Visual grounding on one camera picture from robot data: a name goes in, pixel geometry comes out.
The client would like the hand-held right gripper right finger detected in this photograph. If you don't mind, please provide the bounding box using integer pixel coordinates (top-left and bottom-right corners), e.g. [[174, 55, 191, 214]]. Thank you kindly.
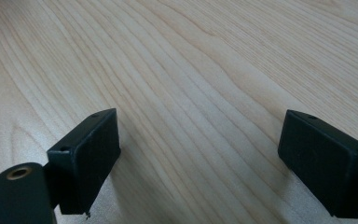
[[277, 108, 358, 219]]

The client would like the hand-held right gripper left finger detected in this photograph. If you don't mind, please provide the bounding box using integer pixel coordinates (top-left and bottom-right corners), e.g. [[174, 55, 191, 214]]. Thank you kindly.
[[47, 107, 122, 219]]

